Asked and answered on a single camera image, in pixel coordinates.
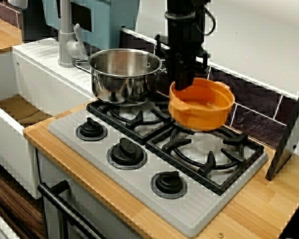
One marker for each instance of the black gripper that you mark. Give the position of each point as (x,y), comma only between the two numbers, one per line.
(184,37)

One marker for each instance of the orange plastic pot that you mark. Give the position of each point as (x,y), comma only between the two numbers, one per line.
(201,117)

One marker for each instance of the stainless steel pot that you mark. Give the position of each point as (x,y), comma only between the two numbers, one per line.
(119,89)

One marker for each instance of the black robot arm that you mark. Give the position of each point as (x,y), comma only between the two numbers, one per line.
(184,7)

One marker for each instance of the black burner grate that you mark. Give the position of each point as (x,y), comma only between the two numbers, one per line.
(135,121)
(209,161)

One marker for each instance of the black stove knob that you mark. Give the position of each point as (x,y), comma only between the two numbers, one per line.
(91,129)
(168,184)
(127,153)

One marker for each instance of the grey stove top plate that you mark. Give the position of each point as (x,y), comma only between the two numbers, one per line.
(129,179)

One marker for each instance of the black rectangular plate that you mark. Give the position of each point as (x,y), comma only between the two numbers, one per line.
(82,18)

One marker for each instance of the dark grey side panel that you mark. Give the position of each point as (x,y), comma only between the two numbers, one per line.
(289,137)

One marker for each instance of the grey toy faucet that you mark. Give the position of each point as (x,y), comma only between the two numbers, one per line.
(64,37)

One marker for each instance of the white sink basin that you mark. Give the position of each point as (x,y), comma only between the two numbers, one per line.
(40,82)

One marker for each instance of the white toy oven door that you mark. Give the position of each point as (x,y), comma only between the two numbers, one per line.
(94,206)

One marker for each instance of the white rounded object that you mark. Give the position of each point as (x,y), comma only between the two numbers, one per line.
(17,3)

